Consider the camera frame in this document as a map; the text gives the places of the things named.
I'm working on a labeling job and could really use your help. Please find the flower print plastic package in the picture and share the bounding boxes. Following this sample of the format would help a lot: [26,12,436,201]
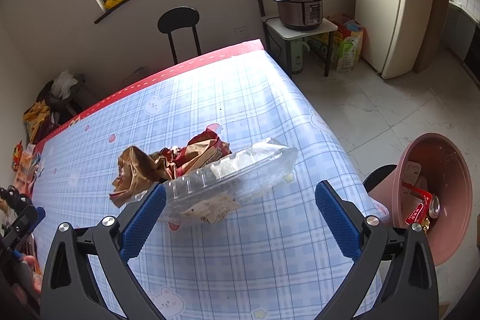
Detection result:
[401,161,428,210]

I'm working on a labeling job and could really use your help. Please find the yellow snack bags pile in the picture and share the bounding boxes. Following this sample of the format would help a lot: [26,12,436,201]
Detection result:
[23,101,57,145]

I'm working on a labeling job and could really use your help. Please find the red peanut package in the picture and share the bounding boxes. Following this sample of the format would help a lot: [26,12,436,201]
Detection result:
[401,182,433,225]

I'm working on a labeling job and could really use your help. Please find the clear plastic clamshell container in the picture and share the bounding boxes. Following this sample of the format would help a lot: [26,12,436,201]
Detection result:
[158,138,298,226]

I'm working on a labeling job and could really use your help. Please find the green yellow shopping bags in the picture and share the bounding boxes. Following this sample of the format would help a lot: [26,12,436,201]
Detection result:
[310,15,364,76]

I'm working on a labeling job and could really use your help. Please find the brown plastic trash bucket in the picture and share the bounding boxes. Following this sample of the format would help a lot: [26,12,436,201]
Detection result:
[364,133,473,266]

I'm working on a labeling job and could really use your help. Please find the light green kettle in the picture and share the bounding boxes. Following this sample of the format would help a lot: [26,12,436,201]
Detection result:
[290,40,310,74]

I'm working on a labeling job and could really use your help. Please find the cream refrigerator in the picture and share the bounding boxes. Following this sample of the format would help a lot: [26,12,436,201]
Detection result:
[355,0,433,79]

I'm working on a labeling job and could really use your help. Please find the electric pressure cooker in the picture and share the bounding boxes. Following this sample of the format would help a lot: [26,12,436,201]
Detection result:
[273,0,323,31]

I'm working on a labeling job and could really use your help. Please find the brown paper bag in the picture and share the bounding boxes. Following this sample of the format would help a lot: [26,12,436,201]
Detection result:
[109,127,231,207]

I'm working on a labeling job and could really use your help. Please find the black round back chair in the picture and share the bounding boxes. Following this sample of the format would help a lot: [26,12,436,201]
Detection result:
[157,7,202,65]

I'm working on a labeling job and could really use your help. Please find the small white side table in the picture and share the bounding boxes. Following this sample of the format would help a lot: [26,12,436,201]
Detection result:
[261,16,338,78]

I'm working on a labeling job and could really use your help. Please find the blue plaid table cover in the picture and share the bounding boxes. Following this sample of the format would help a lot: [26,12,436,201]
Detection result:
[32,50,376,319]

